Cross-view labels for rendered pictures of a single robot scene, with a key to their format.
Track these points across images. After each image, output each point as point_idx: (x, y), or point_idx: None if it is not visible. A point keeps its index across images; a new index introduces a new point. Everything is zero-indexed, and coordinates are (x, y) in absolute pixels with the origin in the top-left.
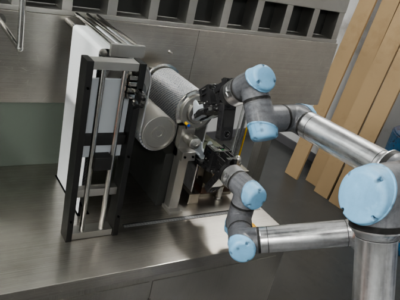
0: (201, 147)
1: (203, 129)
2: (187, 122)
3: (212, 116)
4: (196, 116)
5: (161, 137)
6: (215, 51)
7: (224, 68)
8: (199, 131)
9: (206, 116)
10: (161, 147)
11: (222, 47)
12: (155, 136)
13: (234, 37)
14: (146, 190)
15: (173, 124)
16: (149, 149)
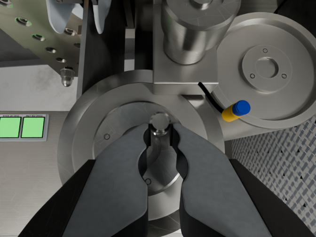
0: (98, 7)
1: (88, 75)
2: (173, 106)
3: (125, 201)
4: (258, 187)
5: (256, 52)
6: (48, 200)
7: (25, 171)
8: (95, 67)
9: (139, 165)
10: (245, 18)
11: (34, 208)
12: (279, 57)
13: (13, 228)
14: None
15: (224, 97)
16: (285, 17)
